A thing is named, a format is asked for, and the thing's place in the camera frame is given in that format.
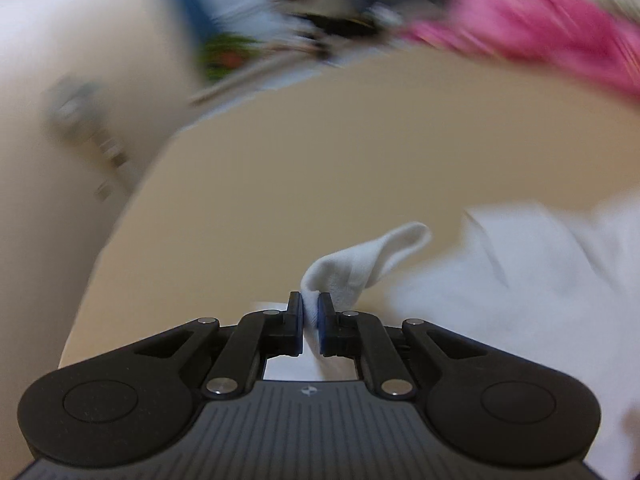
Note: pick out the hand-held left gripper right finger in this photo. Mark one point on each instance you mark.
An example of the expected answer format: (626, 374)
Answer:
(322, 327)

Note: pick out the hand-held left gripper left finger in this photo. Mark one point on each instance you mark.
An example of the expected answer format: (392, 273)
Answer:
(298, 327)

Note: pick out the white garment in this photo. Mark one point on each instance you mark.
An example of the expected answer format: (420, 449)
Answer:
(525, 290)

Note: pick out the pile of dark clothes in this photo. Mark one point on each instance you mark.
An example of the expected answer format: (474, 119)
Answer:
(340, 5)

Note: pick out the tan bed mattress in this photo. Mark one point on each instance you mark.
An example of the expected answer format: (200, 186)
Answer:
(310, 160)

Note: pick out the green potted plant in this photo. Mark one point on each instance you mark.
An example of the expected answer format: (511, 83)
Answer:
(225, 57)

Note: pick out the white standing fan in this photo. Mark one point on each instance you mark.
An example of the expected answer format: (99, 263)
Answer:
(80, 110)

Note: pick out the pink floral quilt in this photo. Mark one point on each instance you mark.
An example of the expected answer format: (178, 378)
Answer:
(525, 15)

